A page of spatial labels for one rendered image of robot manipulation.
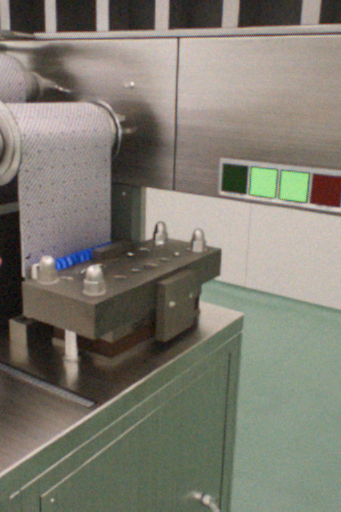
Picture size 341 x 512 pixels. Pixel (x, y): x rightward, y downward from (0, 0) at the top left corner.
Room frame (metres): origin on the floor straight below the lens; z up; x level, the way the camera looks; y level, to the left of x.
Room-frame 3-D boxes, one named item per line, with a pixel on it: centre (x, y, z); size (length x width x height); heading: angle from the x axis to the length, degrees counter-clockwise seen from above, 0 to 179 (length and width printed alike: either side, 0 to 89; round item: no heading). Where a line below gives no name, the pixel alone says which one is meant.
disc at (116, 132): (1.19, 0.17, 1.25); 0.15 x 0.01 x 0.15; 56
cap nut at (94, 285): (0.86, 0.12, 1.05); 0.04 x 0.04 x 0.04
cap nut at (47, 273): (0.90, 0.21, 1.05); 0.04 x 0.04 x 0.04
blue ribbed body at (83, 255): (1.04, 0.17, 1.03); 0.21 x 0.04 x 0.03; 146
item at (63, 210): (1.05, 0.19, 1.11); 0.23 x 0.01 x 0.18; 146
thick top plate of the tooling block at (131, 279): (1.02, 0.07, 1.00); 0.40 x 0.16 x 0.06; 146
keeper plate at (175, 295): (0.98, -0.01, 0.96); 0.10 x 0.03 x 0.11; 146
